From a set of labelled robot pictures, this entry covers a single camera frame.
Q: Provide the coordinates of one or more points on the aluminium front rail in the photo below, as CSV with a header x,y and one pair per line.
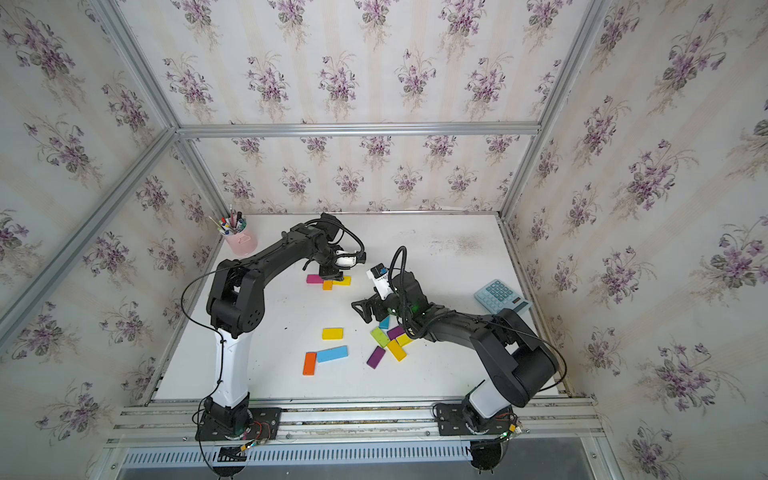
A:
x,y
295,422

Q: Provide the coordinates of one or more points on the light blue calculator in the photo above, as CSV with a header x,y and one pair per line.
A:
x,y
497,296

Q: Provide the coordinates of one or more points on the orange wooden block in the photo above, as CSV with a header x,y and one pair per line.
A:
x,y
310,363

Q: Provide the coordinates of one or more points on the yellow block flat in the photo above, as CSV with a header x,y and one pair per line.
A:
x,y
332,334

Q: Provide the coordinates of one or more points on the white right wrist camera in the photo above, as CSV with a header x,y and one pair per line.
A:
x,y
381,278

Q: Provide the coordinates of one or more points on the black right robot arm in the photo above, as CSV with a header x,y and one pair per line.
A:
x,y
518,363

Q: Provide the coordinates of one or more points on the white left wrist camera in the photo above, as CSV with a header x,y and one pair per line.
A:
x,y
347,260

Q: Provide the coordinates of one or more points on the pink metal pen bucket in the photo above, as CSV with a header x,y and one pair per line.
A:
x,y
243,243

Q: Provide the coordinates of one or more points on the light blue wooden block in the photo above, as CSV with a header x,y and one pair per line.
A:
x,y
332,354

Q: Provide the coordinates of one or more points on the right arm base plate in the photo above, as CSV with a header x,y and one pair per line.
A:
x,y
477,420

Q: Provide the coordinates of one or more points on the green wooden block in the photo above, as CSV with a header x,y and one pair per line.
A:
x,y
380,337

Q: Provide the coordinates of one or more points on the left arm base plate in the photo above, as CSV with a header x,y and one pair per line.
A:
x,y
239,425

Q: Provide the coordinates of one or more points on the lemon yellow block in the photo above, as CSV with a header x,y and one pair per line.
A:
x,y
403,340

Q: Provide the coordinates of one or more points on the small purple block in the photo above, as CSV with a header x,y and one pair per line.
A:
x,y
395,332

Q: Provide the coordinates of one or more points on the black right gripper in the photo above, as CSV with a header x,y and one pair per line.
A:
x,y
366,306

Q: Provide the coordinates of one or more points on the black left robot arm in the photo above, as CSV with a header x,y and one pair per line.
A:
x,y
236,301

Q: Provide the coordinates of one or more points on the purple wooden block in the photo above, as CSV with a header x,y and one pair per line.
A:
x,y
376,357

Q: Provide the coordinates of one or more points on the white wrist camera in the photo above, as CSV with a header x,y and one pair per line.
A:
x,y
381,278
347,260

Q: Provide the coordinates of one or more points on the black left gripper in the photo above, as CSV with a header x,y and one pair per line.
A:
x,y
332,273

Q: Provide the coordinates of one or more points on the yellow block near right arm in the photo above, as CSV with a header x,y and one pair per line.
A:
x,y
396,350

